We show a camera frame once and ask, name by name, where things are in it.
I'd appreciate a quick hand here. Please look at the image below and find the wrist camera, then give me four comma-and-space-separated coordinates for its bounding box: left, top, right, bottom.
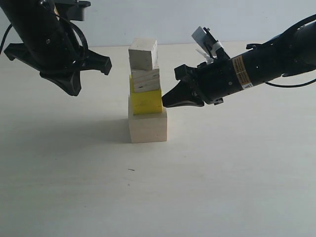
192, 26, 230, 64
54, 0, 91, 22

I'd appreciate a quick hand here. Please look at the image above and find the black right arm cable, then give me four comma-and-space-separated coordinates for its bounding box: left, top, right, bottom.
265, 76, 316, 88

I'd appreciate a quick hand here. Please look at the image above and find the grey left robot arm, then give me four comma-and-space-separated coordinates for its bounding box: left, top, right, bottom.
0, 0, 112, 96

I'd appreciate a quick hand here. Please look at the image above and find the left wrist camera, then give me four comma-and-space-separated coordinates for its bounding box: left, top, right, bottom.
54, 0, 91, 22

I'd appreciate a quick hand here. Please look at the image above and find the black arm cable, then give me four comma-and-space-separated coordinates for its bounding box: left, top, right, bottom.
265, 76, 316, 88
0, 23, 13, 56

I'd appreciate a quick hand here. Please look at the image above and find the yellow cube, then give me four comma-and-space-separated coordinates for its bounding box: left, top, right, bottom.
129, 75, 162, 115

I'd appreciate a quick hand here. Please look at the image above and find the medium layered plywood cube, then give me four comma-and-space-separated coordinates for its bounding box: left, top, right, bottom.
131, 64, 160, 93

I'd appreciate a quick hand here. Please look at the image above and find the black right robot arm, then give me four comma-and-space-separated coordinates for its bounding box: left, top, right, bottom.
162, 15, 316, 108

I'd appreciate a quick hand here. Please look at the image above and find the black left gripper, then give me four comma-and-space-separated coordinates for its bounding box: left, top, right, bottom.
4, 29, 112, 96

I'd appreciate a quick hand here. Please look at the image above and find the small pale wooden cube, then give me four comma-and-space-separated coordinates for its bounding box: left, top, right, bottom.
128, 38, 158, 71

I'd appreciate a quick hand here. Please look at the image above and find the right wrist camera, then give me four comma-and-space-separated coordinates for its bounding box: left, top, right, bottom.
192, 26, 230, 64

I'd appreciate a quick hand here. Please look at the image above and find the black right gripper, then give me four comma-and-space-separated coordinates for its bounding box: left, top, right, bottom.
162, 59, 241, 108

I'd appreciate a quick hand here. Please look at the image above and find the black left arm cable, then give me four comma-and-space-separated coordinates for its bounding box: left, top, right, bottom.
0, 23, 13, 56

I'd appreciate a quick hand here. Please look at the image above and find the large pale wooden cube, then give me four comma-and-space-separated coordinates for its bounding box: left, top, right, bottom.
128, 97, 168, 143

